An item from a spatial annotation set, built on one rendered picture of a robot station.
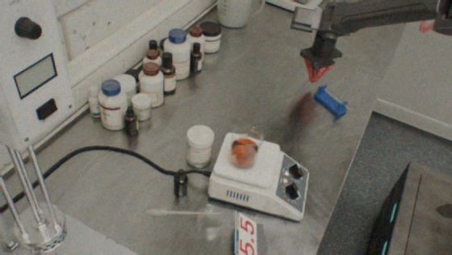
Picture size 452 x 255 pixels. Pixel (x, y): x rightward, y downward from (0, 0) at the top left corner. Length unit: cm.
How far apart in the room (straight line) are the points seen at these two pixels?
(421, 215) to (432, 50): 98
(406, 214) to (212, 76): 81
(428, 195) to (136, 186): 108
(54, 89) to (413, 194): 137
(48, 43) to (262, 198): 55
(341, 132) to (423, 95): 134
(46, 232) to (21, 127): 27
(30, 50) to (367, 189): 181
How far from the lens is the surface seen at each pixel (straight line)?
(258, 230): 84
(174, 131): 100
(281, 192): 83
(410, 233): 148
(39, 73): 40
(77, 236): 83
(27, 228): 66
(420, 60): 230
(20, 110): 40
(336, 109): 114
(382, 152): 225
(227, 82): 116
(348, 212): 192
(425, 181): 167
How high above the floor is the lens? 145
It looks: 44 degrees down
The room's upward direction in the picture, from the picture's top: 9 degrees clockwise
